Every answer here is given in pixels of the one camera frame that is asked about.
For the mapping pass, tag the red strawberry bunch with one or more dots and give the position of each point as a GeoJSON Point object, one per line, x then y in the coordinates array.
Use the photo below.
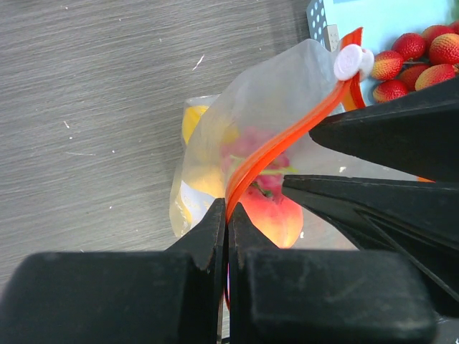
{"type": "Point", "coordinates": [416, 62]}

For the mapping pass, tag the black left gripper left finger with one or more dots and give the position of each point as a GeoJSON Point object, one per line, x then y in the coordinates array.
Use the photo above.
{"type": "Point", "coordinates": [169, 296]}

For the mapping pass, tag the light blue plastic basket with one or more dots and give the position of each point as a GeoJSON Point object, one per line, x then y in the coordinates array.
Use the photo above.
{"type": "Point", "coordinates": [376, 24]}

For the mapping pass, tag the purple grape bunch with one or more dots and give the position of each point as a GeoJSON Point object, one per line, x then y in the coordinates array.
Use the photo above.
{"type": "Point", "coordinates": [254, 156]}

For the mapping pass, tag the clear zip top bag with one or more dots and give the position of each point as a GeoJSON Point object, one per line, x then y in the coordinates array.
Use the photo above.
{"type": "Point", "coordinates": [276, 95]}

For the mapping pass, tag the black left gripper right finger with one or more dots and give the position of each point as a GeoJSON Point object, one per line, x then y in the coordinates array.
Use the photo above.
{"type": "Point", "coordinates": [322, 296]}

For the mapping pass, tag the orange pink peach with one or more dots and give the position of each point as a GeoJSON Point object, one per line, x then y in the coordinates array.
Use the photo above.
{"type": "Point", "coordinates": [279, 218]}

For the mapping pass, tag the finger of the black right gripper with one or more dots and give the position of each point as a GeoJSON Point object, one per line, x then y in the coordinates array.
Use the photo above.
{"type": "Point", "coordinates": [418, 220]}
{"type": "Point", "coordinates": [416, 134]}

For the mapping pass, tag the yellow apple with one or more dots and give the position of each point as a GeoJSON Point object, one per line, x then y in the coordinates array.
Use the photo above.
{"type": "Point", "coordinates": [191, 118]}

